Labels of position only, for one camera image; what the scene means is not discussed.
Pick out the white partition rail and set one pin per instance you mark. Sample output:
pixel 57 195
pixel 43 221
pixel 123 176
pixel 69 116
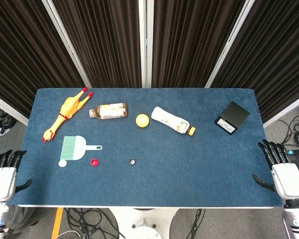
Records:
pixel 286 109
pixel 7 108

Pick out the yellow floor tape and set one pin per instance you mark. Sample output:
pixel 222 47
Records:
pixel 57 224

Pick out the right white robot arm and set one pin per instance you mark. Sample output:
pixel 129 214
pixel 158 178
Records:
pixel 296 219

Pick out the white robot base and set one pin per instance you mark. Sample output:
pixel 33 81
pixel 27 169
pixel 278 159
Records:
pixel 143 222

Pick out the dark pleated curtain panel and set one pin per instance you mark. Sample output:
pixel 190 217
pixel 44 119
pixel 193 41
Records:
pixel 189 42
pixel 22 54
pixel 104 42
pixel 276 54

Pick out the black bottle cap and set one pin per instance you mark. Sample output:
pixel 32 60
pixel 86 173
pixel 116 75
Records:
pixel 132 161

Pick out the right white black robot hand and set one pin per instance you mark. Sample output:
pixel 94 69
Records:
pixel 287 179

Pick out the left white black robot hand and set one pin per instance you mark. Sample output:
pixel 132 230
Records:
pixel 2 181

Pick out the white-label bottle yellow cap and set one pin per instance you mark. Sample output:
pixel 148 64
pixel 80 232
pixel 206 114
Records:
pixel 169 120

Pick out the blue carpet table cover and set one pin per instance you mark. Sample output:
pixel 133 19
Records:
pixel 164 179

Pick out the black box with white label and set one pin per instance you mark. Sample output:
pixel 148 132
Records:
pixel 234 115

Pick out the yellow ball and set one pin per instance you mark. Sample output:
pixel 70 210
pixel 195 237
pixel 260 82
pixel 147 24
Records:
pixel 142 120

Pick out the clear bottle amber liquid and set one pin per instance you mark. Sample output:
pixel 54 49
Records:
pixel 109 111

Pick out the white partition post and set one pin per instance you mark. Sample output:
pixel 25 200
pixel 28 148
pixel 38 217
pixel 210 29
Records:
pixel 145 42
pixel 229 44
pixel 67 44

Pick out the red bottle cap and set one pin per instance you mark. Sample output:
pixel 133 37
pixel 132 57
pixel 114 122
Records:
pixel 94 162

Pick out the yellow rubber chicken toy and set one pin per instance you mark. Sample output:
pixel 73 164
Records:
pixel 67 107

